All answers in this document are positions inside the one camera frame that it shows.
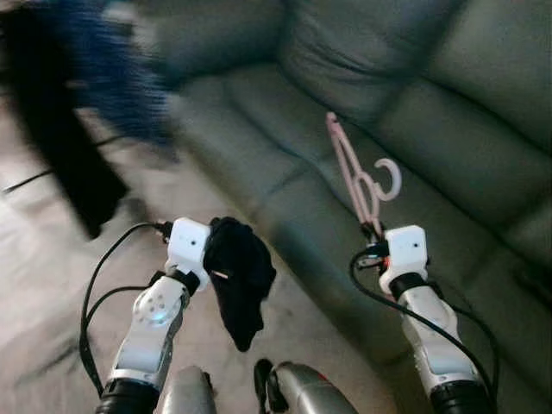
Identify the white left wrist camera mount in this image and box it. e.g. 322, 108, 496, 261
166, 217, 212, 290

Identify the black hanging garment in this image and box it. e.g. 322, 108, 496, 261
0, 4, 130, 241

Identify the navy blue garment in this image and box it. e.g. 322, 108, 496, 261
204, 216, 278, 352

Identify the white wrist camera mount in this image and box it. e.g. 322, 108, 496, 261
166, 217, 212, 290
379, 225, 430, 294

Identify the dark green leather sofa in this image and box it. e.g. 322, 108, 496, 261
129, 0, 552, 414

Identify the blue plaid shirt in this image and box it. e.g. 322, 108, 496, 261
34, 0, 178, 152

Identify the pink plastic hanger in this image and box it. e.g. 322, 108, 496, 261
324, 111, 403, 239

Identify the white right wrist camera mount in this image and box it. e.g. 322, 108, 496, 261
379, 225, 430, 294

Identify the silver right robot leg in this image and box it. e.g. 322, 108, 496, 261
254, 359, 359, 414

